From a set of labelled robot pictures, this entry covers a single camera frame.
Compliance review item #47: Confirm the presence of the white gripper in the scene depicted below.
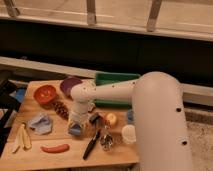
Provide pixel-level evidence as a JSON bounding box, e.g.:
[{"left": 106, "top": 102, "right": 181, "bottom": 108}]
[{"left": 68, "top": 108, "right": 88, "bottom": 134}]

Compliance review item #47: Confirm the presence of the blue sponge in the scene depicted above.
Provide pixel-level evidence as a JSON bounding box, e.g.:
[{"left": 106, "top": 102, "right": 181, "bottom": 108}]
[{"left": 68, "top": 124, "right": 82, "bottom": 136}]

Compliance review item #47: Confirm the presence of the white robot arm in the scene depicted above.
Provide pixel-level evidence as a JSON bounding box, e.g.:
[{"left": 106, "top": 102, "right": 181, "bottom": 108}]
[{"left": 70, "top": 72, "right": 193, "bottom": 171}]

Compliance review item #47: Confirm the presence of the small brown block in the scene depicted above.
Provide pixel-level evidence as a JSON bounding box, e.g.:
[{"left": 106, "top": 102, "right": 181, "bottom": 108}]
[{"left": 88, "top": 103, "right": 95, "bottom": 113}]

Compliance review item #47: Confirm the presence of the red sausage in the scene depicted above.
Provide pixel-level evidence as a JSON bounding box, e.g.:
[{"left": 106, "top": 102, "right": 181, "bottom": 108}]
[{"left": 40, "top": 144, "right": 70, "bottom": 153}]

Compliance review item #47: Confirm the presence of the bunch of dark grapes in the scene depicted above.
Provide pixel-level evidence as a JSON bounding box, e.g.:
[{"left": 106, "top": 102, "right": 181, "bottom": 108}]
[{"left": 53, "top": 101, "right": 69, "bottom": 119}]

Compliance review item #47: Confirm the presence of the crumpled blue cloth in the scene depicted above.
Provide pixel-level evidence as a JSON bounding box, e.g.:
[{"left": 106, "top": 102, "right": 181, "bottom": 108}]
[{"left": 27, "top": 114, "right": 52, "bottom": 135}]

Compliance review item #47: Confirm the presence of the white cup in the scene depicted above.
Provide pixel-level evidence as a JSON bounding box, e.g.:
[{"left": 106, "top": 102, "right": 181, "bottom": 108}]
[{"left": 121, "top": 125, "right": 136, "bottom": 144}]

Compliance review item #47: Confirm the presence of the purple bowl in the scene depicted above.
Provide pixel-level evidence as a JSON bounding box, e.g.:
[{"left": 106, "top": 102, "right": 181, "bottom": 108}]
[{"left": 60, "top": 77, "right": 82, "bottom": 97}]

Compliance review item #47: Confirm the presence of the blue cup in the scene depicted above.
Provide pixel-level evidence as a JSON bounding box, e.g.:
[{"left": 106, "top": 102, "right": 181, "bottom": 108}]
[{"left": 126, "top": 109, "right": 134, "bottom": 124}]

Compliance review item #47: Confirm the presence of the red bowl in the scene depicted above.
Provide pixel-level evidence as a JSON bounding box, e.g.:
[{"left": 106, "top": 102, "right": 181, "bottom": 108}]
[{"left": 33, "top": 85, "right": 57, "bottom": 105}]

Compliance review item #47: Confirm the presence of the green plastic tray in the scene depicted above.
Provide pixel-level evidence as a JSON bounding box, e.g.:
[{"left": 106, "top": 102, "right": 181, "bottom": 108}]
[{"left": 94, "top": 72, "right": 140, "bottom": 109}]

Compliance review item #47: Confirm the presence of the yellow banana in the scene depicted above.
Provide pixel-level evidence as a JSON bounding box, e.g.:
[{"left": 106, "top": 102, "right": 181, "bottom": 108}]
[{"left": 12, "top": 123, "right": 32, "bottom": 153}]

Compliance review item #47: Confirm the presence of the blue object at table edge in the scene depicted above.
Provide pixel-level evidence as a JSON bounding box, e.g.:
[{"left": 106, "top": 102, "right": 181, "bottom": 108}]
[{"left": 11, "top": 88, "right": 26, "bottom": 103}]

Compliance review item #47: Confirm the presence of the black chair frame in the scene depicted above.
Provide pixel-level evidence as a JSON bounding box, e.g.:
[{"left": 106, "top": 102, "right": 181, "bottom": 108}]
[{"left": 0, "top": 70, "right": 21, "bottom": 156}]

